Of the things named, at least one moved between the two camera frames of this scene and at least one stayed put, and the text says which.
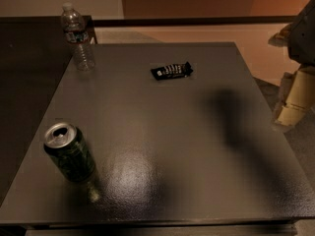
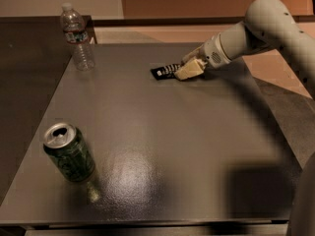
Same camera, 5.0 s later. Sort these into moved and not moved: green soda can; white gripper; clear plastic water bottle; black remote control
Moved: white gripper
Not moved: green soda can; clear plastic water bottle; black remote control
